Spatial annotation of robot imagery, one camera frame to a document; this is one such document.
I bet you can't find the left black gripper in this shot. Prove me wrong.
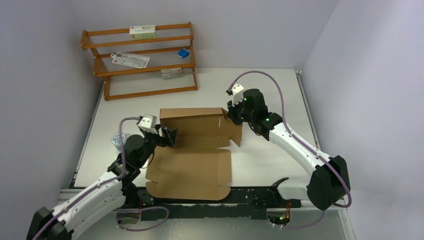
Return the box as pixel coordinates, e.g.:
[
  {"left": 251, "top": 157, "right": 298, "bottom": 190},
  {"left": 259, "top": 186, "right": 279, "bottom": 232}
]
[{"left": 137, "top": 124, "right": 178, "bottom": 167}]

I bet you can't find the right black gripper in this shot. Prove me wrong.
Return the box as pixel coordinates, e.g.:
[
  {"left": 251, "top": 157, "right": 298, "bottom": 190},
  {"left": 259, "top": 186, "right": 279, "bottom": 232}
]
[{"left": 226, "top": 96, "right": 255, "bottom": 126}]

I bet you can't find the brown cardboard box sheet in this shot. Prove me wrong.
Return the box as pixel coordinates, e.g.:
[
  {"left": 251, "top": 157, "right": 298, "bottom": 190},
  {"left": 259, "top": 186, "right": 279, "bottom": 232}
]
[{"left": 145, "top": 107, "right": 243, "bottom": 201}]

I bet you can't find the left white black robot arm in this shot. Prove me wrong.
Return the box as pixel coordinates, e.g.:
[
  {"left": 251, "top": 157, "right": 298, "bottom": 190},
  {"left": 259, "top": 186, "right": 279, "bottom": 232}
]
[{"left": 26, "top": 124, "right": 179, "bottom": 240}]

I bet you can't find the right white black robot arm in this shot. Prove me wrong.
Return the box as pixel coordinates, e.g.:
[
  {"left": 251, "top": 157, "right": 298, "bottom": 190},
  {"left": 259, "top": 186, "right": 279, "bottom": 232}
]
[{"left": 226, "top": 84, "right": 350, "bottom": 211}]

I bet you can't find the small white box lower shelf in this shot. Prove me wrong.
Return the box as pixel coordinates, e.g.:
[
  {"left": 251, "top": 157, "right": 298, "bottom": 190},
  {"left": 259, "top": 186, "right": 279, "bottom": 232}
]
[{"left": 160, "top": 67, "right": 184, "bottom": 80}]

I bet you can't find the small blue box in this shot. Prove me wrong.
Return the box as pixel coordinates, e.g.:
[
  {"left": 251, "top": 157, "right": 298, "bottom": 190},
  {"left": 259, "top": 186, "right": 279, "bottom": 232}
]
[{"left": 177, "top": 48, "right": 190, "bottom": 59}]

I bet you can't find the white green box top shelf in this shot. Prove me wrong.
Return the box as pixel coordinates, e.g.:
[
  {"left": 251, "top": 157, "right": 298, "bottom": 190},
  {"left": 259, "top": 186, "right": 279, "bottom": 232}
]
[{"left": 129, "top": 25, "right": 156, "bottom": 40}]

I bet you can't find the blue white patterned round tape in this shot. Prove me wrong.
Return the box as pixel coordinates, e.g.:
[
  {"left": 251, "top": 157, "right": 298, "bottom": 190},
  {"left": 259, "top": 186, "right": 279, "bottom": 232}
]
[{"left": 111, "top": 132, "right": 127, "bottom": 152}]

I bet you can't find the orange wooden shelf rack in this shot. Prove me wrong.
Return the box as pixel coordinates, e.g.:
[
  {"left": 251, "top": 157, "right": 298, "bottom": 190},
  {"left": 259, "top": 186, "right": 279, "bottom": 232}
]
[{"left": 80, "top": 22, "right": 198, "bottom": 101}]

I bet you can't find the clear plastic package red label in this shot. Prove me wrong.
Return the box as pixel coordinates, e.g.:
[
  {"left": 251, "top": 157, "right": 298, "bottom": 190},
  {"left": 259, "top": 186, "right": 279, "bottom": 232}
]
[{"left": 110, "top": 51, "right": 151, "bottom": 69}]

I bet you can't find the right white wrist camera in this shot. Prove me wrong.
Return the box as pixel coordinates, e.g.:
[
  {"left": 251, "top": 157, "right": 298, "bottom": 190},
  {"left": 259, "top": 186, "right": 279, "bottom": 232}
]
[{"left": 226, "top": 83, "right": 245, "bottom": 107}]

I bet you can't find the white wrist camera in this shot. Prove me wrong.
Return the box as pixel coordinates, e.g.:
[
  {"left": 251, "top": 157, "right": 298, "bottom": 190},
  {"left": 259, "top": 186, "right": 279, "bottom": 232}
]
[
  {"left": 226, "top": 83, "right": 245, "bottom": 107},
  {"left": 137, "top": 114, "right": 159, "bottom": 135}
]

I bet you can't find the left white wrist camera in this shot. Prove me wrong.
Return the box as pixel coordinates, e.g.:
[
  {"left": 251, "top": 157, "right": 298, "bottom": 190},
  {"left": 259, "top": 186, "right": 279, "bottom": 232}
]
[{"left": 137, "top": 114, "right": 159, "bottom": 135}]

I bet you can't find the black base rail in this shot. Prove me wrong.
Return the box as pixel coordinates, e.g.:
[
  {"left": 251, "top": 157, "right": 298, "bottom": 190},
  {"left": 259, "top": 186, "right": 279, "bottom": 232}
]
[{"left": 120, "top": 177, "right": 302, "bottom": 220}]

